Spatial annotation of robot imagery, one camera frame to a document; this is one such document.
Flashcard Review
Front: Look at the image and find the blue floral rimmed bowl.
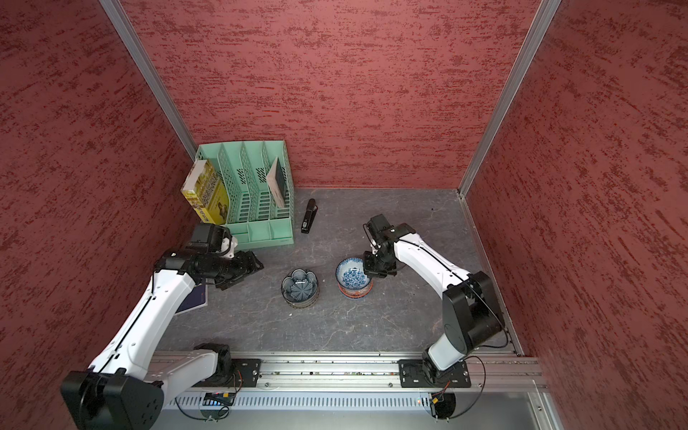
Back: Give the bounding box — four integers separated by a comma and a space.
335, 257, 371, 291

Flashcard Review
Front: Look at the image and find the orange white pattern bowl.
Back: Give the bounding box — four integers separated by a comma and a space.
339, 285, 372, 299

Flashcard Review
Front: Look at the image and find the dark flower-shaped bowl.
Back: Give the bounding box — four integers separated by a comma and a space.
281, 269, 320, 302

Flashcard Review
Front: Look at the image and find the pink striped bowl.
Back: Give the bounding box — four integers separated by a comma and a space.
287, 297, 317, 309

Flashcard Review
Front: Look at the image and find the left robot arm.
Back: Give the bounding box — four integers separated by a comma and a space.
60, 251, 264, 429

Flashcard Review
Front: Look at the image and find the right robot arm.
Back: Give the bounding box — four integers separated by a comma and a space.
363, 215, 506, 374

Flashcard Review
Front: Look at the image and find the dark blue book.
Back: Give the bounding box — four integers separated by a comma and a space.
176, 284, 208, 315

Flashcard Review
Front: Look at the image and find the yellow book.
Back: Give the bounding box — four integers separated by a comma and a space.
181, 159, 230, 225

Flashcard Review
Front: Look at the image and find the green plastic desk organizer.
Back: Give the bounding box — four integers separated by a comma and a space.
196, 141, 296, 251

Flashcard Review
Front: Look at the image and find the black stapler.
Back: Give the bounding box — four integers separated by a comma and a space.
300, 198, 318, 234

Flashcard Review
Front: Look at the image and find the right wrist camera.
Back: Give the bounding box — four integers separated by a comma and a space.
364, 214, 391, 248

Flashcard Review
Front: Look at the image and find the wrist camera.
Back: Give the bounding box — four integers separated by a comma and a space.
186, 223, 237, 259
364, 214, 391, 248

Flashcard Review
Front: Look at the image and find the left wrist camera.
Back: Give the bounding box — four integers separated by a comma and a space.
186, 223, 237, 259

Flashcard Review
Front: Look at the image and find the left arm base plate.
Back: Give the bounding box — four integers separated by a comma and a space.
208, 358, 263, 389

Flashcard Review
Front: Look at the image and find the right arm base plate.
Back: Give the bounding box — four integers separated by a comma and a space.
398, 359, 471, 389

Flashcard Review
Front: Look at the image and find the aluminium mounting rail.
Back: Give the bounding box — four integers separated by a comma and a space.
144, 351, 544, 392

